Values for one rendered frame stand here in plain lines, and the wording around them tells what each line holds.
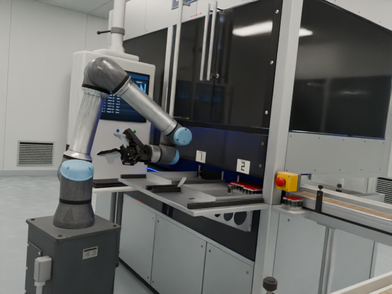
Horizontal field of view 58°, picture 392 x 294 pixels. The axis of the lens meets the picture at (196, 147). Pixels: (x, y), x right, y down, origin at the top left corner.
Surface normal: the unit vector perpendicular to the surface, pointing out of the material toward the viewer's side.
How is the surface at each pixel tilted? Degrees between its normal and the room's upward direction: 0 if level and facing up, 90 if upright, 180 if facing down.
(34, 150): 90
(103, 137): 90
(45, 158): 90
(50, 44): 90
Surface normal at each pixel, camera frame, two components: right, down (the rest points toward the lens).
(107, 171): 0.67, 0.11
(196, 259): -0.81, -0.03
